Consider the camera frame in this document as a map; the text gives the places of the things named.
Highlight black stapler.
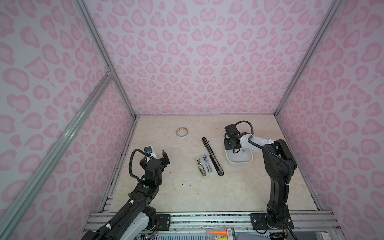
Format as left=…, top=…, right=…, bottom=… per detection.
left=202, top=137, right=224, bottom=176

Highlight light blue mini stapler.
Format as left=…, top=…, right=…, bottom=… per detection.
left=203, top=155, right=212, bottom=173

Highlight white mini stapler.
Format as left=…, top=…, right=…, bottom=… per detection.
left=197, top=159, right=207, bottom=177

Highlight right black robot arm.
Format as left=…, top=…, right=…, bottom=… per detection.
left=223, top=133, right=297, bottom=230

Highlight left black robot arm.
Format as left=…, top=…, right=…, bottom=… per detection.
left=82, top=146, right=170, bottom=240

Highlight white plastic tray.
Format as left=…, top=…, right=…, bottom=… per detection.
left=223, top=132, right=253, bottom=166

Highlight white tape roll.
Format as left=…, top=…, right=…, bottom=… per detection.
left=176, top=127, right=189, bottom=139

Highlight orange marker pen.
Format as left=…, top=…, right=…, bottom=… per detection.
left=208, top=231, right=227, bottom=236

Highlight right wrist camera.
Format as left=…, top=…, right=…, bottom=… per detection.
left=225, top=124, right=240, bottom=139

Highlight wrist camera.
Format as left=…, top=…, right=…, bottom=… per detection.
left=144, top=146, right=157, bottom=161
left=225, top=124, right=240, bottom=139

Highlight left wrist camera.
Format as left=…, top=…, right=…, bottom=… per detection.
left=144, top=146, right=157, bottom=161

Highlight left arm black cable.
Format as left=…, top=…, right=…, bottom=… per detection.
left=128, top=148, right=149, bottom=182

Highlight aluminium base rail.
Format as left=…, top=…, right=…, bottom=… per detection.
left=80, top=211, right=340, bottom=240

